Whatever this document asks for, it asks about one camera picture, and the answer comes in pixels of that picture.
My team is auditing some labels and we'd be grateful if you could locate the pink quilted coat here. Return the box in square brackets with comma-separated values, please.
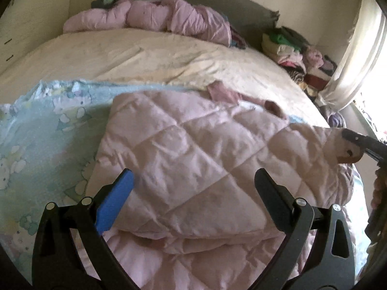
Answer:
[86, 91, 362, 289]

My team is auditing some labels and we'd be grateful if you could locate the pile of folded clothes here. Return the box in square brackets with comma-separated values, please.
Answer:
[261, 26, 337, 101]

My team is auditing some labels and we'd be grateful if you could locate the person's right hand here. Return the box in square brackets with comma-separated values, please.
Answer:
[371, 168, 386, 210]

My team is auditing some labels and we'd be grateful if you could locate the plastic bag with items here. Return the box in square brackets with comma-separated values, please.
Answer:
[327, 112, 347, 128]

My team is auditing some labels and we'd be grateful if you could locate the cream curtain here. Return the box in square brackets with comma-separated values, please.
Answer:
[319, 0, 386, 111]

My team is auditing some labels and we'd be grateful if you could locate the blue cartoon print blanket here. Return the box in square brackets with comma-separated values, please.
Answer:
[0, 79, 194, 278]

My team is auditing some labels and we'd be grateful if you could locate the dark grey headboard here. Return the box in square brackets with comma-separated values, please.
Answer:
[90, 0, 281, 51]

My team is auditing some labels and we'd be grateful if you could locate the crumpled pink puffer jacket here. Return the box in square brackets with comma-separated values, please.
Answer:
[63, 0, 231, 47]

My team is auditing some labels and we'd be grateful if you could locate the cream bed sheet mattress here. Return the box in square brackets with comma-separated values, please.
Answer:
[1, 29, 327, 127]

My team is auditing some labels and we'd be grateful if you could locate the cream wardrobe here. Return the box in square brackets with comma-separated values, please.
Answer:
[1, 0, 69, 71]

